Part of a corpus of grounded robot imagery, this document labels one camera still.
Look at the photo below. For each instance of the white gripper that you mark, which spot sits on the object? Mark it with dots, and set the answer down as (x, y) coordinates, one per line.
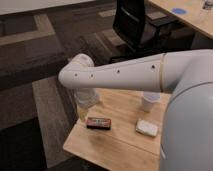
(86, 98)

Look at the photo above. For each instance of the dark red rectangular eraser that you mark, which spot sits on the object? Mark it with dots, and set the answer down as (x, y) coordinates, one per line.
(98, 123)

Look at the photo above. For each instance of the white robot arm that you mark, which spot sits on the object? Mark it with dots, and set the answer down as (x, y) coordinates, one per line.
(187, 134)

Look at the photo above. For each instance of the white sponge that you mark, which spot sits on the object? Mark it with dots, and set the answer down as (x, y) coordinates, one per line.
(146, 128)

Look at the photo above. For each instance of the white paper cup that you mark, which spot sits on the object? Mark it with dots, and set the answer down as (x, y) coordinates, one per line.
(149, 99)

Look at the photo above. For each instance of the black office chair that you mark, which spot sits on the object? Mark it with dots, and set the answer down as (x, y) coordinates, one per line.
(142, 27)

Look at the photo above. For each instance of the blue round disc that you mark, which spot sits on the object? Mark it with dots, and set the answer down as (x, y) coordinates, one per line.
(178, 11)

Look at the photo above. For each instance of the small grey desk object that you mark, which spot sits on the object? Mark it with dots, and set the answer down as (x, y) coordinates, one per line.
(208, 5)

